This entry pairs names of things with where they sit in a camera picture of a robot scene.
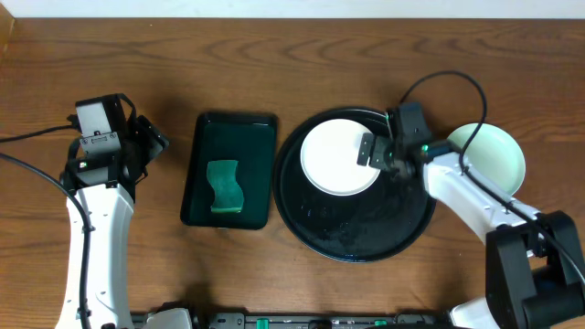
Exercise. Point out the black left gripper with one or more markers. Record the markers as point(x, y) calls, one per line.
point(149, 137)

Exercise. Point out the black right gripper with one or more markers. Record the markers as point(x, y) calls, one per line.
point(377, 160)

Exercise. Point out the white pinkish plate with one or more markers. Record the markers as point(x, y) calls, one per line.
point(329, 154)

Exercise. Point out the green scrub sponge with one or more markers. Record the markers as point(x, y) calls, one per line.
point(228, 195)

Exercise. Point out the mint plate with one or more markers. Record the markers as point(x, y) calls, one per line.
point(496, 155)

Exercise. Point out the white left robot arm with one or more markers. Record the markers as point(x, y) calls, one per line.
point(100, 177)

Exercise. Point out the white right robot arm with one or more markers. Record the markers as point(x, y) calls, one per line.
point(534, 272)

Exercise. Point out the black round tray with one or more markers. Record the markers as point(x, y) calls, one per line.
point(373, 225)

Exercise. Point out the dark green rectangular tray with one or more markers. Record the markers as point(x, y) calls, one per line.
point(249, 139)

